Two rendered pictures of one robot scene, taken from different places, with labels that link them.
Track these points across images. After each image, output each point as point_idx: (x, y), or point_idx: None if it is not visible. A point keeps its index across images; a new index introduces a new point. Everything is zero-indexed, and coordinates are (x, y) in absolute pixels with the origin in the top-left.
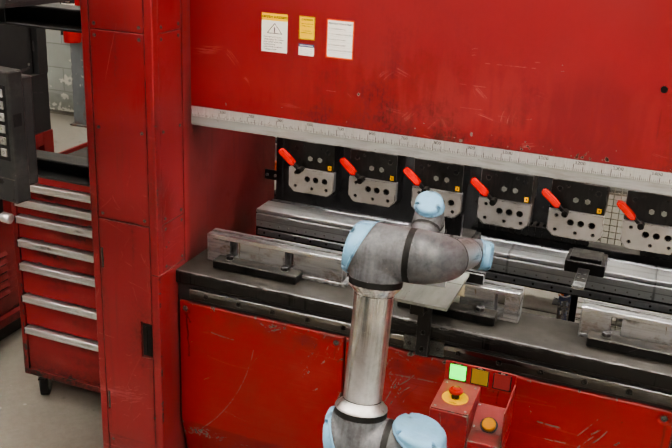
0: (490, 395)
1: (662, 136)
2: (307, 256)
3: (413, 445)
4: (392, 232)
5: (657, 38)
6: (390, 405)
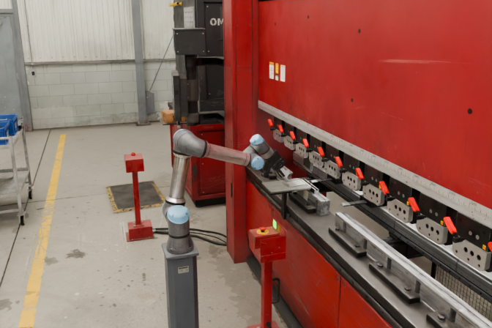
0: (298, 245)
1: (352, 125)
2: None
3: (168, 212)
4: (181, 132)
5: (349, 73)
6: None
